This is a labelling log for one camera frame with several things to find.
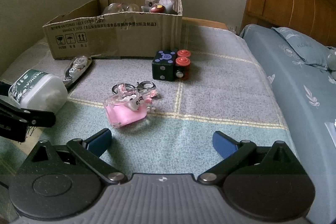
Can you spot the black oval case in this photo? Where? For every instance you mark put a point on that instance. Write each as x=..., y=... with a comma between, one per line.
x=76, y=68

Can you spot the clear jar red label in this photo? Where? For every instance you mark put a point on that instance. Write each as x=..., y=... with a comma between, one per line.
x=121, y=7

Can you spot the black dice cube red buttons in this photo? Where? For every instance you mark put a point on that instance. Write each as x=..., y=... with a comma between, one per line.
x=171, y=65

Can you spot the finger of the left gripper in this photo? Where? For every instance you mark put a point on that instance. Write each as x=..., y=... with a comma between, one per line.
x=35, y=117

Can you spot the blue floral bed sheet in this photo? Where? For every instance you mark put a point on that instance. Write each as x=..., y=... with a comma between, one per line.
x=306, y=96

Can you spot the pink liquid keychain charm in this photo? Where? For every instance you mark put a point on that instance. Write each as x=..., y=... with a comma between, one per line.
x=129, y=103

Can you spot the blue pillow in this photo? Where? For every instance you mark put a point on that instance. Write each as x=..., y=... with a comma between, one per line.
x=303, y=49

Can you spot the green label cotton swab jar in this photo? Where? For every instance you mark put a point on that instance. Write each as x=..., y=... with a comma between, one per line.
x=38, y=90

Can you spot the grey plush toy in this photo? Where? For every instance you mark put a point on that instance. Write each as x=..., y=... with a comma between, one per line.
x=331, y=59

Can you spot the grey figurine red badge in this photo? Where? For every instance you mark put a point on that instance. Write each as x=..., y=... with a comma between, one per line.
x=160, y=9

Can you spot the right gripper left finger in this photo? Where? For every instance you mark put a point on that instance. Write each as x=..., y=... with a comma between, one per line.
x=88, y=153

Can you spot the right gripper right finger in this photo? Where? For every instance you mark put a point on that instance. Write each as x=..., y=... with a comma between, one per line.
x=235, y=155

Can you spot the cardboard box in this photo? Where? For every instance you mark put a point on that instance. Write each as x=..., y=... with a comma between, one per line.
x=90, y=30

